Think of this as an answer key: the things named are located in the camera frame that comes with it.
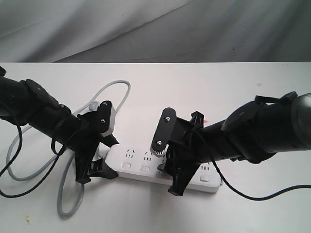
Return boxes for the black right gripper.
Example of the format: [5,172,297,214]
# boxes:
[157,111,204,196]

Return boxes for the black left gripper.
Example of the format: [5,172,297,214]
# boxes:
[70,111,119,184]

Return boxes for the white five-outlet power strip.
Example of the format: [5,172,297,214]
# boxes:
[96,144,223,193]

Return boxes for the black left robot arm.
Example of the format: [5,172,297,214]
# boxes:
[0,68,118,184]

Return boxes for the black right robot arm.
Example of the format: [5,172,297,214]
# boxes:
[150,91,311,196]

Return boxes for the grey backdrop cloth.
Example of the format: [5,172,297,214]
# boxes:
[0,0,311,63]

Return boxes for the grey wall plug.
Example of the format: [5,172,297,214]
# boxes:
[89,101,98,111]

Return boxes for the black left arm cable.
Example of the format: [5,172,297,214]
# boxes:
[0,101,83,198]

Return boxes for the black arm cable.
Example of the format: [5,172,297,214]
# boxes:
[0,101,83,198]
[167,128,311,201]

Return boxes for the grey power cord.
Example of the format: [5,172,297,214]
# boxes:
[6,80,132,217]

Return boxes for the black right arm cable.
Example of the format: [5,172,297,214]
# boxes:
[167,128,311,201]

